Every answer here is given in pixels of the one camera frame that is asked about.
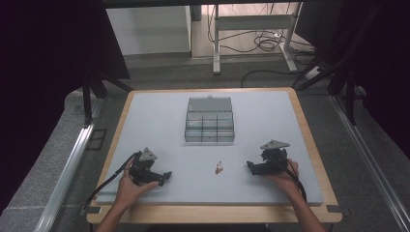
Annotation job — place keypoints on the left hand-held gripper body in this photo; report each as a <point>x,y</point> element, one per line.
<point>143,170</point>

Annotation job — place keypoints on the black tape strip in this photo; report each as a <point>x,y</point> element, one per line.
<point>335,208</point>
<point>93,210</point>

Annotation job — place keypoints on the clear plastic compartment box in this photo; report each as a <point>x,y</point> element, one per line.
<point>209,124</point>

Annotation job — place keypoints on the person's right hand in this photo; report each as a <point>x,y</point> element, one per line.
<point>288,180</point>

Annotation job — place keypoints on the dark floor grate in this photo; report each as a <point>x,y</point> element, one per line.
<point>96,139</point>

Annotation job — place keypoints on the black tripod stand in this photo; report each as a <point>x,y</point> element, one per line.
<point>338,77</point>
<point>93,93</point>

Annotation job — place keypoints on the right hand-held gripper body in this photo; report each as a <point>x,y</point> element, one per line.
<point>274,159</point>

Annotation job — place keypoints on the person's left hand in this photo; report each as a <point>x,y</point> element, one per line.
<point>129,190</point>

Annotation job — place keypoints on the white metal desk frame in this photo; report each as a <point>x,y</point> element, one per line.
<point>254,22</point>

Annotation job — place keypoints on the dark curtain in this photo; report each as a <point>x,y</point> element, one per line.
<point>380,58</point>
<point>48,80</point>

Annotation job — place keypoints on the aluminium floor rail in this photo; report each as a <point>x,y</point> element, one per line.
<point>370,161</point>
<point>64,180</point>

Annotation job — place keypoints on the white cabinet panel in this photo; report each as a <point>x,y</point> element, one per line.
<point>148,30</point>

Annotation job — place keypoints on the wooden table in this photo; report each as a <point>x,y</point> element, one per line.
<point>209,213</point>

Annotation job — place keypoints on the grey foam mat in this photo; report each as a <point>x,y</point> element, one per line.
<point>199,158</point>

